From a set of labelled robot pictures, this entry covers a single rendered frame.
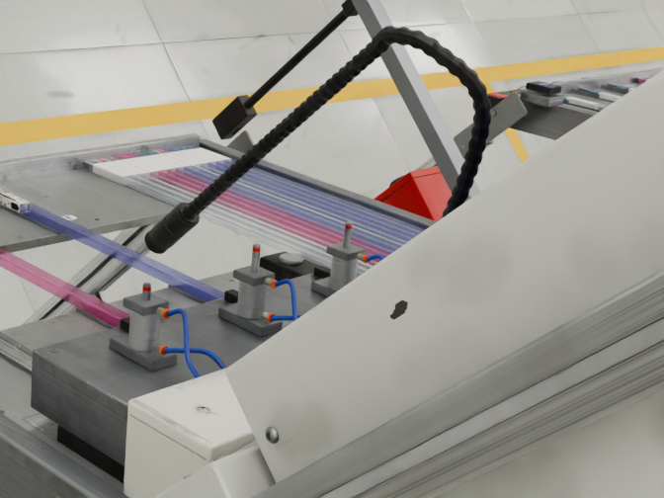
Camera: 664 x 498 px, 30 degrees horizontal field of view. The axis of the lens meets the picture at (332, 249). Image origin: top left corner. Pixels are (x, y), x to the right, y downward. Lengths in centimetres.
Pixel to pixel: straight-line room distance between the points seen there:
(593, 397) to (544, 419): 3
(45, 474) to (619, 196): 50
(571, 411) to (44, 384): 51
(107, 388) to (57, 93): 181
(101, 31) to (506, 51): 145
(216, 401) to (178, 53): 212
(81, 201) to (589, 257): 102
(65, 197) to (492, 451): 101
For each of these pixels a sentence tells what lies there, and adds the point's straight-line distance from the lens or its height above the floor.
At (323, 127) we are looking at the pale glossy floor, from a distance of 306.
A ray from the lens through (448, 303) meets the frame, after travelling 57.
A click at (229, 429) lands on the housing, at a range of 79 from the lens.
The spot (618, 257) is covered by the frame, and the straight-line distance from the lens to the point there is 51.
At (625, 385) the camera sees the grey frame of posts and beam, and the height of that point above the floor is 163.
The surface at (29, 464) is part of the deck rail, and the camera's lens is 90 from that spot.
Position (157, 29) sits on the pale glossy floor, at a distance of 291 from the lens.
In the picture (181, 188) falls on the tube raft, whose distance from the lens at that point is 151.
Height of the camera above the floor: 191
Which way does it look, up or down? 42 degrees down
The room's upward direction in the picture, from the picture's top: 54 degrees clockwise
